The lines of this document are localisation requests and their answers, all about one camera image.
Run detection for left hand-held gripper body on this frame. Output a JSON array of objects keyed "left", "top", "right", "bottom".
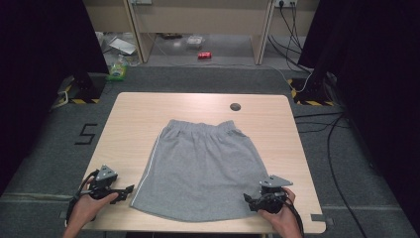
[{"left": 87, "top": 164, "right": 119, "bottom": 201}]

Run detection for person's left hand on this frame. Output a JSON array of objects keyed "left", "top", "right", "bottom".
[{"left": 67, "top": 188, "right": 119, "bottom": 228}]

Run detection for grey shorts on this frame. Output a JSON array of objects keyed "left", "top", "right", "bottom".
[{"left": 130, "top": 119, "right": 270, "bottom": 223}]

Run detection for clear plastic container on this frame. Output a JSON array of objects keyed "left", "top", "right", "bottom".
[{"left": 185, "top": 35, "right": 206, "bottom": 51}]

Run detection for white looped cable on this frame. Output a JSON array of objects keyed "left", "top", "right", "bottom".
[{"left": 50, "top": 89, "right": 69, "bottom": 111}]

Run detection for black tape numeral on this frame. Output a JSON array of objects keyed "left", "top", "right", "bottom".
[{"left": 74, "top": 123, "right": 99, "bottom": 146}]

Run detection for white floor cable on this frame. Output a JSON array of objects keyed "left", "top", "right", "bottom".
[{"left": 263, "top": 63, "right": 313, "bottom": 94}]

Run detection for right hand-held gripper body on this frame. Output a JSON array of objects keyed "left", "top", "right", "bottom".
[{"left": 259, "top": 175, "right": 294, "bottom": 214}]

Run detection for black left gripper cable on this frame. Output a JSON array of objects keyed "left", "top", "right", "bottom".
[{"left": 64, "top": 169, "right": 100, "bottom": 226}]

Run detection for black socket cables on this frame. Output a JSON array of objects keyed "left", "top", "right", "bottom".
[{"left": 266, "top": 3, "right": 313, "bottom": 74}]

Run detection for green packet on floor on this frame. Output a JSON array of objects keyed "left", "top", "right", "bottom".
[{"left": 105, "top": 54, "right": 130, "bottom": 82}]

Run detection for white wall socket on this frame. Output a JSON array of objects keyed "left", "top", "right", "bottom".
[{"left": 273, "top": 0, "right": 298, "bottom": 9}]

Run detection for long black floor cable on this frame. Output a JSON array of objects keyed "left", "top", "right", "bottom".
[{"left": 326, "top": 113, "right": 368, "bottom": 238}]

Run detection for black floor cable bundle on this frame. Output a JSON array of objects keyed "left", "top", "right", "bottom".
[{"left": 293, "top": 111, "right": 352, "bottom": 134}]

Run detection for black stand base striped tape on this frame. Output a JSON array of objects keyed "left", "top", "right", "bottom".
[
  {"left": 286, "top": 76, "right": 337, "bottom": 108},
  {"left": 57, "top": 72, "right": 108, "bottom": 105}
]

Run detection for white device on floor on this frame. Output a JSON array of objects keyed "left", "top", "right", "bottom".
[{"left": 108, "top": 37, "right": 138, "bottom": 57}]

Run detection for person's right hand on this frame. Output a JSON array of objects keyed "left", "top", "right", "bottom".
[{"left": 258, "top": 186, "right": 302, "bottom": 232}]

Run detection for black curtain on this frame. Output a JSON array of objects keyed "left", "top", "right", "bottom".
[
  {"left": 297, "top": 0, "right": 420, "bottom": 234},
  {"left": 0, "top": 0, "right": 110, "bottom": 196}
]

